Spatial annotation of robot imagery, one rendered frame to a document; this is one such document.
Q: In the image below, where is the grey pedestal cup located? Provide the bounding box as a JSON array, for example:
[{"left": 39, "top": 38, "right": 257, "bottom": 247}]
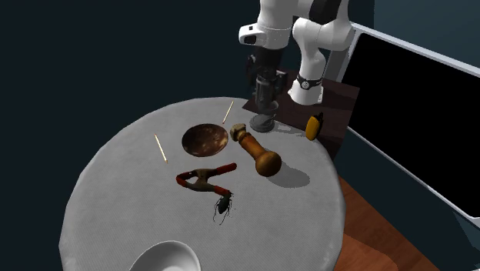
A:
[{"left": 248, "top": 100, "right": 280, "bottom": 133}]

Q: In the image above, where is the brown wooden pestle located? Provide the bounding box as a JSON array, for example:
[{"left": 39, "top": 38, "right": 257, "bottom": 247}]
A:
[{"left": 229, "top": 122, "right": 283, "bottom": 178}]

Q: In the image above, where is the white framed dark window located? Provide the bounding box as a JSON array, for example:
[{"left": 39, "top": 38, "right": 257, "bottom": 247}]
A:
[{"left": 325, "top": 22, "right": 480, "bottom": 230}]

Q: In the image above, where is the yellow and black handheld device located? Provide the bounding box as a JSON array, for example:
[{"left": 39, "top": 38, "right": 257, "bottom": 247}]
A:
[{"left": 305, "top": 112, "right": 325, "bottom": 142}]

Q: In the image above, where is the round grey table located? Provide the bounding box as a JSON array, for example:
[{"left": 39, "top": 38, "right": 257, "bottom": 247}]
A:
[{"left": 58, "top": 97, "right": 347, "bottom": 271}]

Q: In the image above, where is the white bowl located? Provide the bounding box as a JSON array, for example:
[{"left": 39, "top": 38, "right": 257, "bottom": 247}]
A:
[{"left": 128, "top": 239, "right": 202, "bottom": 271}]

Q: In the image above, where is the thin wooden stick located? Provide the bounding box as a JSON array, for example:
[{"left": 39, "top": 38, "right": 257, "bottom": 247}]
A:
[
  {"left": 222, "top": 99, "right": 235, "bottom": 125},
  {"left": 154, "top": 133, "right": 169, "bottom": 165}
]

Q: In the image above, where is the red handled spring clamp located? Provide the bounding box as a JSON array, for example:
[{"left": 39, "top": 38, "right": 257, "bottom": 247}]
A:
[{"left": 175, "top": 162, "right": 238, "bottom": 197}]

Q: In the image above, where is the dark brown robot stand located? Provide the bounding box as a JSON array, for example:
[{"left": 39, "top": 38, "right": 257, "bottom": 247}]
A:
[{"left": 242, "top": 67, "right": 362, "bottom": 160}]

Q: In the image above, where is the black beetle figure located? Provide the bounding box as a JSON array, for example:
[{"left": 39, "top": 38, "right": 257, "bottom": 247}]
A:
[{"left": 212, "top": 190, "right": 235, "bottom": 226}]

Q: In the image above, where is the dark brown round plate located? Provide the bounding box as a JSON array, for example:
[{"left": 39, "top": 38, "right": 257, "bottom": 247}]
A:
[{"left": 181, "top": 122, "right": 230, "bottom": 158}]

